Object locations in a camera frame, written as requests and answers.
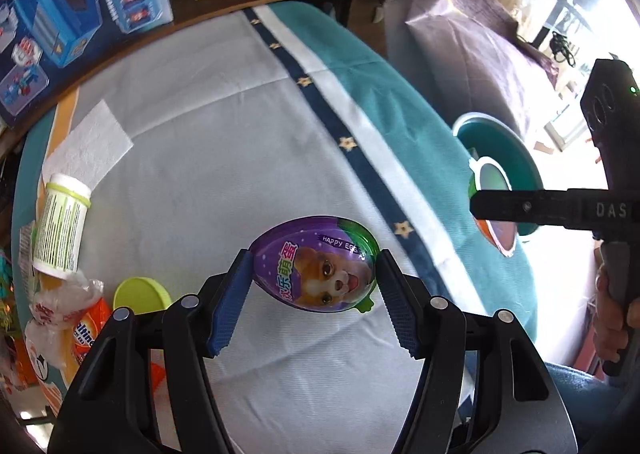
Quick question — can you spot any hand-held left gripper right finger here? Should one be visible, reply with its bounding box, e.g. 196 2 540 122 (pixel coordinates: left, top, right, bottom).
377 249 578 454

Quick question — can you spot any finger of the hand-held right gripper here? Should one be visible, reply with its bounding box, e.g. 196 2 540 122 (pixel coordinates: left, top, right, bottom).
470 188 588 237

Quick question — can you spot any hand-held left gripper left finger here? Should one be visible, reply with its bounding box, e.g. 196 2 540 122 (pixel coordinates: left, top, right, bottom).
47 249 256 454

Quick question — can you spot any teal plastic bucket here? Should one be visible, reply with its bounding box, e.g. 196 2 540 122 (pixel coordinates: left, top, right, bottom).
452 114 543 239

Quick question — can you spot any purple toy egg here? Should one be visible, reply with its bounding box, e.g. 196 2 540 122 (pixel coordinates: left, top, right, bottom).
248 215 382 315

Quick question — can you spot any lime green lid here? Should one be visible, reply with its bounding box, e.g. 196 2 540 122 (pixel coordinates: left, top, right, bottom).
112 276 171 315

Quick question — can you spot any white bottle with green label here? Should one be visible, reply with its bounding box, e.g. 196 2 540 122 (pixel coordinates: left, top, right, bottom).
31 173 93 281

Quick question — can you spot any white tissue paper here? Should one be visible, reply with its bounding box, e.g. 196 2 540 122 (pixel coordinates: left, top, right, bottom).
44 100 135 189

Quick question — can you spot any person's right hand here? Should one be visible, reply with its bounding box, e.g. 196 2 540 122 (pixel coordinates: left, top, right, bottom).
592 263 627 364

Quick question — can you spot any orange snack wrapper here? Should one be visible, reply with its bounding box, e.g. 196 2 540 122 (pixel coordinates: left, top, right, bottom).
65 296 113 375

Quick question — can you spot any purple woven bag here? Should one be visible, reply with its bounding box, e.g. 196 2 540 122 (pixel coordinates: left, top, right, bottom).
385 0 561 145

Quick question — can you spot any printed blanket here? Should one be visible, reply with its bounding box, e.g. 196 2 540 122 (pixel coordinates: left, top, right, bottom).
10 0 538 454

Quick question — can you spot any white plastic bag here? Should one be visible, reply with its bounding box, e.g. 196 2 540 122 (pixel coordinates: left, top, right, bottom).
24 271 106 370

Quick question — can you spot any person's blue jeans leg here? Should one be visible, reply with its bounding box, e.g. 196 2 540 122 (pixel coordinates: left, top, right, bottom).
542 359 640 454

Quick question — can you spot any clear plastic wrapper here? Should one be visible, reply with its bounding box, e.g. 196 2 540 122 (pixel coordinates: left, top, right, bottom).
19 221 43 287

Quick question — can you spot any blue toy box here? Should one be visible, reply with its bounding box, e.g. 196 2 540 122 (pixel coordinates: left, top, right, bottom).
0 0 175 129

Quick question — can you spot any black cable bundle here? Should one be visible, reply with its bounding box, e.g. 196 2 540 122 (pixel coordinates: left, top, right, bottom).
549 31 577 68

